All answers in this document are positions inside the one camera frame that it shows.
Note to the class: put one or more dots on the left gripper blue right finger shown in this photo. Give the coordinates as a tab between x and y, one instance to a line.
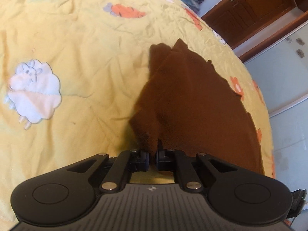
177	162

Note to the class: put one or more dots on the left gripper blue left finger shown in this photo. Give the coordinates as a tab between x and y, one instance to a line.
118	170

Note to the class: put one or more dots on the brown knit sweater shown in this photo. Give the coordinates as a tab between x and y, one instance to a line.
187	105

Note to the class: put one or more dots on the yellow cartoon print bedsheet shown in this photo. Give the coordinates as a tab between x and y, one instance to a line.
99	51

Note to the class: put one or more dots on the brown wooden door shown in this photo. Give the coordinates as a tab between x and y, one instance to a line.
250	26

